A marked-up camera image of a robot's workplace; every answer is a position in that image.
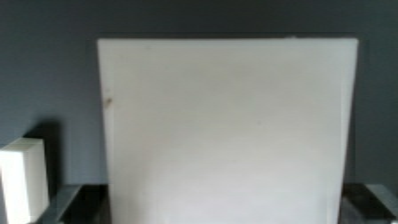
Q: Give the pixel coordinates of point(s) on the gripper left finger with silver tip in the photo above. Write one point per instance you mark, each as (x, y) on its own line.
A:
(79, 206)

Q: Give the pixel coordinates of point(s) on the white U-shaped workspace frame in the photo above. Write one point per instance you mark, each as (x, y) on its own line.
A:
(24, 180)

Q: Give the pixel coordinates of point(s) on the gripper right finger with black tip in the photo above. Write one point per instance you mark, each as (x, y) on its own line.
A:
(369, 204)

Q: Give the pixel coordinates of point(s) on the white cabinet top block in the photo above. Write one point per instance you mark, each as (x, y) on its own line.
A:
(227, 123)

